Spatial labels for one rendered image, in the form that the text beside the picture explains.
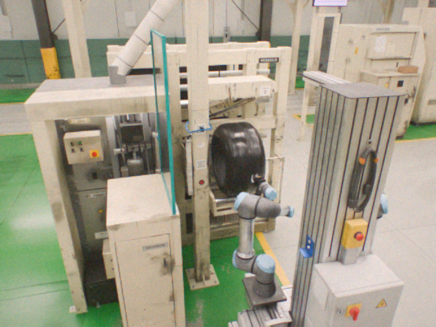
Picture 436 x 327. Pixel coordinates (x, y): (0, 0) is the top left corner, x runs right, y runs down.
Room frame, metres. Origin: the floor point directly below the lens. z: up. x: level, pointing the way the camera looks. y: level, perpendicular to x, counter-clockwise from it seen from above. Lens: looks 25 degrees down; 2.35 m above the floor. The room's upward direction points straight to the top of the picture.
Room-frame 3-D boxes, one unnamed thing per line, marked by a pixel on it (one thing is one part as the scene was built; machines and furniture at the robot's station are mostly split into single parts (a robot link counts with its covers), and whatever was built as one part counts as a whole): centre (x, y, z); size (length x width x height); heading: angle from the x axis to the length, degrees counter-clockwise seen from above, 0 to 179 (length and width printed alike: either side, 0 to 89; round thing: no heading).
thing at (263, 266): (1.61, -0.29, 0.88); 0.13 x 0.12 x 0.14; 62
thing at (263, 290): (1.60, -0.29, 0.77); 0.15 x 0.15 x 0.10
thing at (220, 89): (2.85, -0.13, 1.71); 0.61 x 0.25 x 0.15; 106
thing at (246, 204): (1.67, -0.18, 1.09); 0.15 x 0.12 x 0.55; 62
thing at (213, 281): (2.45, 0.15, 0.02); 0.27 x 0.27 x 0.04; 16
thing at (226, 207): (2.40, -0.13, 0.83); 0.36 x 0.09 x 0.06; 106
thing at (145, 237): (1.82, 0.48, 0.63); 0.56 x 0.41 x 1.27; 16
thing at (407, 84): (6.28, -3.11, 0.62); 0.91 x 0.58 x 1.25; 103
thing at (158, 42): (1.87, 0.32, 1.74); 0.55 x 0.02 x 0.95; 16
